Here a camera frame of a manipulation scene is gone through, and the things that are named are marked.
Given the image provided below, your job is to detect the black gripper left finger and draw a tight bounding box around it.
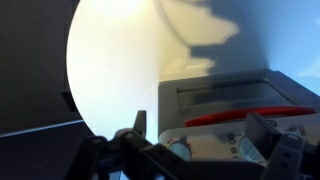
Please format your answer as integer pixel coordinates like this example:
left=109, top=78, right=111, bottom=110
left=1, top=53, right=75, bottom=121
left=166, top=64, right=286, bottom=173
left=65, top=109, right=208, bottom=180

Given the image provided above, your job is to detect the grey toy oven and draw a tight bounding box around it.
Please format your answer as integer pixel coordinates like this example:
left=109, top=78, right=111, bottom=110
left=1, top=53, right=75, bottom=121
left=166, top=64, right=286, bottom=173
left=156, top=68, right=320, bottom=180

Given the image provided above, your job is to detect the teal oven knob red ring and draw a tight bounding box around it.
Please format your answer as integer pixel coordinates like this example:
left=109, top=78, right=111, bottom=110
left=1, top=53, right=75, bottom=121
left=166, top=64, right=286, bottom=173
left=167, top=137, right=193, bottom=162

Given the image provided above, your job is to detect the grey oven door with window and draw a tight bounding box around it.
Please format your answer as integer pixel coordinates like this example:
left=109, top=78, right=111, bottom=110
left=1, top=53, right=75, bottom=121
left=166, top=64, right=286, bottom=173
left=157, top=68, right=320, bottom=128

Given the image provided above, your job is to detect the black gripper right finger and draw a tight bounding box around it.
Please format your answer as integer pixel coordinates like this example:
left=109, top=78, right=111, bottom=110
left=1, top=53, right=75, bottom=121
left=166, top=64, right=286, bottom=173
left=244, top=112, right=305, bottom=180

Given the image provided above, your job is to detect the red oven door handle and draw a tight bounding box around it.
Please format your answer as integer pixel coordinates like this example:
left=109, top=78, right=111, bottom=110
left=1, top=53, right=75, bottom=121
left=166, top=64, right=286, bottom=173
left=183, top=105, right=317, bottom=129

